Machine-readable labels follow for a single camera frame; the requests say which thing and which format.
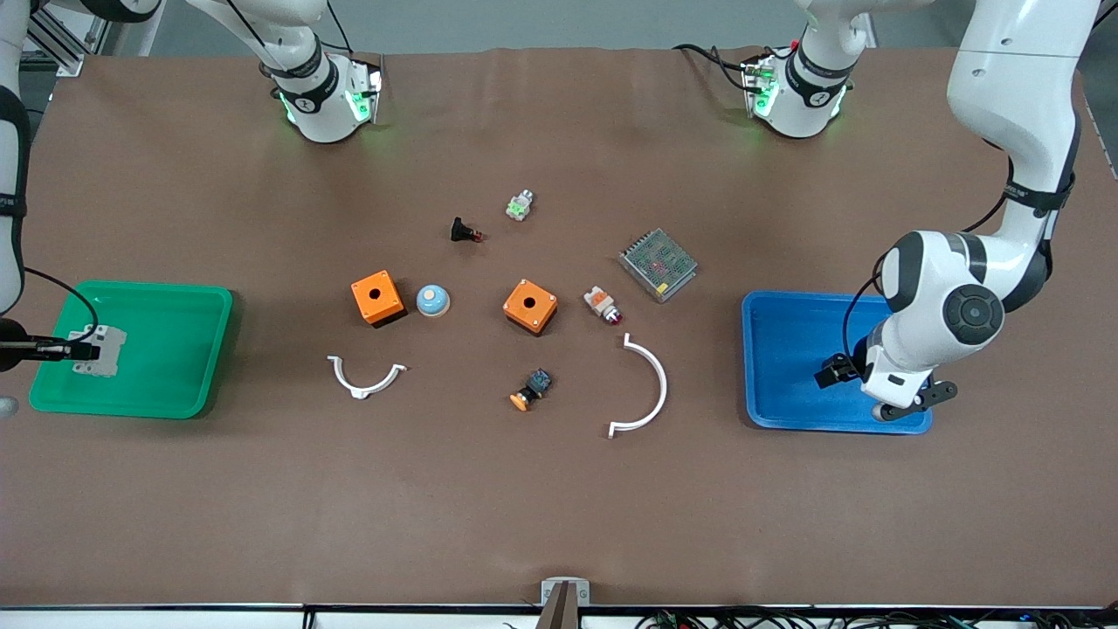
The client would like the white red circuit breaker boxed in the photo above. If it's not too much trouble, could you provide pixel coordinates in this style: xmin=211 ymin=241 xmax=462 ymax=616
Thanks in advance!
xmin=70 ymin=325 xmax=128 ymax=378

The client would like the blue plastic tray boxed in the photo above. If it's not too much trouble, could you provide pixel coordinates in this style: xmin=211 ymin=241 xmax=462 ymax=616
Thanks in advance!
xmin=742 ymin=290 xmax=934 ymax=435

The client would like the green plastic tray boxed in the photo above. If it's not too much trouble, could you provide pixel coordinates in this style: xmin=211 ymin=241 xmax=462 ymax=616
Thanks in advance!
xmin=29 ymin=280 xmax=234 ymax=420

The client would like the metal mesh power supply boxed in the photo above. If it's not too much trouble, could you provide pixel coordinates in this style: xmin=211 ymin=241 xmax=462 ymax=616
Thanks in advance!
xmin=618 ymin=229 xmax=699 ymax=304

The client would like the red indicator light orange body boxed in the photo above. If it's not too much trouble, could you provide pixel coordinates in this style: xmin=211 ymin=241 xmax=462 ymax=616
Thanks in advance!
xmin=583 ymin=285 xmax=624 ymax=326

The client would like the orange button box with hole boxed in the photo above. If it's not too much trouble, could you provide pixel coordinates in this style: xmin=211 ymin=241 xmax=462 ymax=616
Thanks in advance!
xmin=351 ymin=270 xmax=407 ymax=328
xmin=502 ymin=279 xmax=559 ymax=336

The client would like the orange mushroom push button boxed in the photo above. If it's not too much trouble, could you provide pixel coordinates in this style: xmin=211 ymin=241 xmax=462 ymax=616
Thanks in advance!
xmin=510 ymin=369 xmax=554 ymax=412

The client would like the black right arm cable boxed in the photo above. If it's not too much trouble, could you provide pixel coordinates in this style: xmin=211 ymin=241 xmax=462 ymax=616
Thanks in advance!
xmin=21 ymin=266 xmax=100 ymax=331

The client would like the large white curved bracket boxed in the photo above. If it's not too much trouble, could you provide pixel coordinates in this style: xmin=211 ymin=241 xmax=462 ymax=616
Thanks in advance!
xmin=609 ymin=333 xmax=669 ymax=439

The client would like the black cable bundle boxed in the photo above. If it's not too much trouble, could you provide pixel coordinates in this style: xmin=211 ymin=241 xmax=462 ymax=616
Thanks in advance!
xmin=636 ymin=607 xmax=1118 ymax=629

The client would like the small white curved bracket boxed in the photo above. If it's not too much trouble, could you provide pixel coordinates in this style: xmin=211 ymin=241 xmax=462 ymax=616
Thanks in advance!
xmin=328 ymin=355 xmax=408 ymax=400

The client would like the aluminium frame profile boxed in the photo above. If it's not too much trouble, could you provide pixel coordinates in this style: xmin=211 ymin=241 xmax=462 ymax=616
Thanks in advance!
xmin=26 ymin=0 xmax=119 ymax=76

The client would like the black left base cable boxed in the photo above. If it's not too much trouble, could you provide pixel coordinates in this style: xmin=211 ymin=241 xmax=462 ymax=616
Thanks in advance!
xmin=673 ymin=42 xmax=763 ymax=93

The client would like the black base cable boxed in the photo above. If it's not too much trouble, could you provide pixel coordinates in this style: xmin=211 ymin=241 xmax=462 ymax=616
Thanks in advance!
xmin=297 ymin=0 xmax=385 ymax=69
xmin=673 ymin=42 xmax=763 ymax=93

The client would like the metal table edge bracket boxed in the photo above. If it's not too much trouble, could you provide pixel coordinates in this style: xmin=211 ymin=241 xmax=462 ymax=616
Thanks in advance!
xmin=541 ymin=578 xmax=591 ymax=608

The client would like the brown camera post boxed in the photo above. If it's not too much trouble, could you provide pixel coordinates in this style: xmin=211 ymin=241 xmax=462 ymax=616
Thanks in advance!
xmin=535 ymin=584 xmax=584 ymax=629

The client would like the black right base cable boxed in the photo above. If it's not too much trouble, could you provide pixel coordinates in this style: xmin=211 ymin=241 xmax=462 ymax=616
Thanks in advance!
xmin=297 ymin=0 xmax=385 ymax=69

